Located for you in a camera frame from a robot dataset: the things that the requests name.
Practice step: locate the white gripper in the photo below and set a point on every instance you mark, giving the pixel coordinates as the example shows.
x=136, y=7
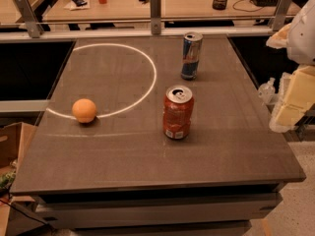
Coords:
x=303, y=33

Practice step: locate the red coke can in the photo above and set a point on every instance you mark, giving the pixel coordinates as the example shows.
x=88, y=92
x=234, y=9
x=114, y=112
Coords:
x=178, y=106

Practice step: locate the blue silver energy drink can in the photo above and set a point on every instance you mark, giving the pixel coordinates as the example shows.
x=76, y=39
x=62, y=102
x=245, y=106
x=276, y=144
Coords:
x=192, y=44

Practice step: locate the clear sanitizer bottle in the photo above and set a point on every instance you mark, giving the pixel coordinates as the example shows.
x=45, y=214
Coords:
x=267, y=90

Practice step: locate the black mesh pen cup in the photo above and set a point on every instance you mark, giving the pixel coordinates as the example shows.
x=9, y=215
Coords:
x=219, y=4

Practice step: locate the orange fruit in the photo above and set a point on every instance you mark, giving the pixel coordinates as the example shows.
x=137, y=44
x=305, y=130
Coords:
x=84, y=110

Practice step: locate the grey table drawer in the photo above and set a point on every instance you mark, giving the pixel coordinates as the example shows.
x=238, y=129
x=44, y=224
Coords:
x=159, y=211

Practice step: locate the cardboard box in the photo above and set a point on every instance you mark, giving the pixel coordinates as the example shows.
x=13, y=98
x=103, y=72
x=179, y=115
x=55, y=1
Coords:
x=15, y=140

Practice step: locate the right metal rail bracket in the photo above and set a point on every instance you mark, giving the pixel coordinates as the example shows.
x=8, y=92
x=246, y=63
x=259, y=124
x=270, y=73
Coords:
x=276, y=22

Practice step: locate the metal rail bracket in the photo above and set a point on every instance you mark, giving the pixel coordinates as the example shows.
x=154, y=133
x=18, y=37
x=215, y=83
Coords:
x=276, y=22
x=34, y=28
x=155, y=7

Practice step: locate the middle metal rail bracket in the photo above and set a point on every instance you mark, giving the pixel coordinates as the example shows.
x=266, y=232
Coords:
x=155, y=7

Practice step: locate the left metal rail bracket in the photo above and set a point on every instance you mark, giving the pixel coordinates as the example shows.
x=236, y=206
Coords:
x=34, y=28

